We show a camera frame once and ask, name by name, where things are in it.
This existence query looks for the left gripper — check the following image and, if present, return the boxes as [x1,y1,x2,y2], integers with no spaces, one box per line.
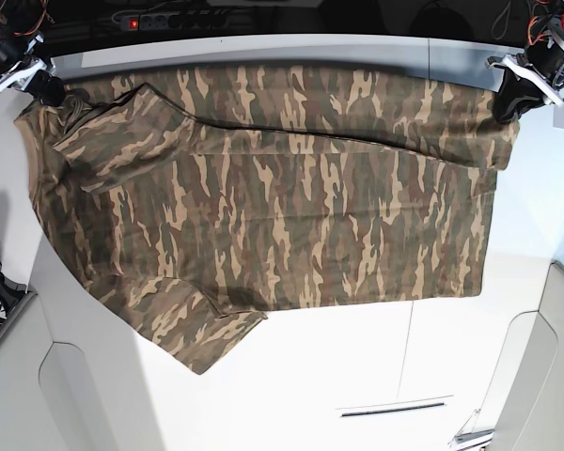
[486,28,564,124]

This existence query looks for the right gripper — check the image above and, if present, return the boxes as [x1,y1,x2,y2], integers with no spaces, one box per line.
[0,37,66,106]

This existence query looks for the camouflage T-shirt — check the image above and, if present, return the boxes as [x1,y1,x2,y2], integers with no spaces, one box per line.
[15,64,519,374]

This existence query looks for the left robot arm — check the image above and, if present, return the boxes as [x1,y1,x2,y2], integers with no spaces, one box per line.
[486,1,564,129]

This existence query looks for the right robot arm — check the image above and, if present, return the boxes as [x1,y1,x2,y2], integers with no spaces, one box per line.
[0,1,66,107]

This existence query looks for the black power strip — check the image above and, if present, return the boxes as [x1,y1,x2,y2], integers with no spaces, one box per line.
[111,9,229,32]

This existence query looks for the silver clip at table edge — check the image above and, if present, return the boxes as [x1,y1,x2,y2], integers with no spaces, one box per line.
[448,409,494,450]

